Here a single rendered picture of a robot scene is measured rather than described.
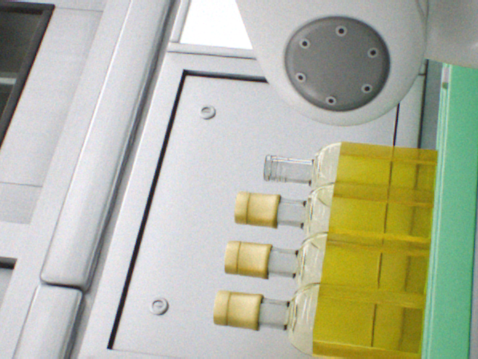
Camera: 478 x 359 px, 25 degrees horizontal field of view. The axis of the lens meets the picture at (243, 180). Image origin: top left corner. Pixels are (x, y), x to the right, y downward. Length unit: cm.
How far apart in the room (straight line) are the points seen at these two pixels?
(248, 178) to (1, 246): 30
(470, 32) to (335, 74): 11
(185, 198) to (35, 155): 23
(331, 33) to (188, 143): 76
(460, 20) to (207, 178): 67
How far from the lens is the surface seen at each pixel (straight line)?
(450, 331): 88
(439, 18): 68
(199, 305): 120
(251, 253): 106
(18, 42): 155
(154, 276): 122
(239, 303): 103
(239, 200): 109
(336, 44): 58
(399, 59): 59
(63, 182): 135
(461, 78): 104
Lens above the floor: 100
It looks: 8 degrees up
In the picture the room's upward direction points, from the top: 84 degrees counter-clockwise
